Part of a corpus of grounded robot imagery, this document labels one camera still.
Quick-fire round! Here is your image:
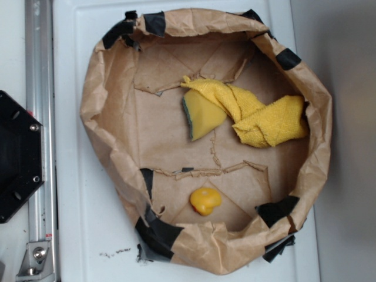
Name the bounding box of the yellow rubber duck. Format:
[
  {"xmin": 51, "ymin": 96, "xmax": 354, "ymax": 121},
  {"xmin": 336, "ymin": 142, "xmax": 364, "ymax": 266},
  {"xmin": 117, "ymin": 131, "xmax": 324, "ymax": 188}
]
[{"xmin": 190, "ymin": 187, "xmax": 222, "ymax": 216}]

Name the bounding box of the aluminium extrusion rail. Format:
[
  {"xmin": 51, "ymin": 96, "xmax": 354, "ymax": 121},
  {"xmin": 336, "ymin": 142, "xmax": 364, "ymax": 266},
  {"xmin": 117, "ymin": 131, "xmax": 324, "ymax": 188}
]
[{"xmin": 25, "ymin": 1, "xmax": 61, "ymax": 281}]

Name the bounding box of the brown paper bag bin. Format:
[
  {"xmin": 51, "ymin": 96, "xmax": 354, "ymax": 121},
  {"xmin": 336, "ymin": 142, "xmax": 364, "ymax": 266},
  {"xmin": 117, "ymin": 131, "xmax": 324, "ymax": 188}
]
[{"xmin": 80, "ymin": 8, "xmax": 333, "ymax": 275}]

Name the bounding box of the yellow green sponge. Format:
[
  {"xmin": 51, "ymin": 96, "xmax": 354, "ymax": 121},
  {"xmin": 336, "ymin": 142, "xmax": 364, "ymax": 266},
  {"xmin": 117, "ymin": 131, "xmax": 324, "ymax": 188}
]
[{"xmin": 183, "ymin": 89, "xmax": 227, "ymax": 141}]

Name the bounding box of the yellow microfiber cloth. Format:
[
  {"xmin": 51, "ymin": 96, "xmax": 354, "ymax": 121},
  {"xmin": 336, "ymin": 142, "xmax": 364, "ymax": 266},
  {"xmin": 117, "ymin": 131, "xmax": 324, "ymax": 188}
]
[{"xmin": 180, "ymin": 76, "xmax": 309, "ymax": 148}]

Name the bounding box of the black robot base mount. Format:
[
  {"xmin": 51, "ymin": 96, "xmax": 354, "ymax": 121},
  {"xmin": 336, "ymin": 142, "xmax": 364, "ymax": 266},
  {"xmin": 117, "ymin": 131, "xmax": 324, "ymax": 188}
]
[{"xmin": 1, "ymin": 91, "xmax": 44, "ymax": 224}]

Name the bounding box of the metal corner bracket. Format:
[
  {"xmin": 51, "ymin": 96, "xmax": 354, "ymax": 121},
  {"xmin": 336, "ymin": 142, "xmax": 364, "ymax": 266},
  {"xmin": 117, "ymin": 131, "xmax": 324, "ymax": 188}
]
[{"xmin": 15, "ymin": 241, "xmax": 56, "ymax": 281}]

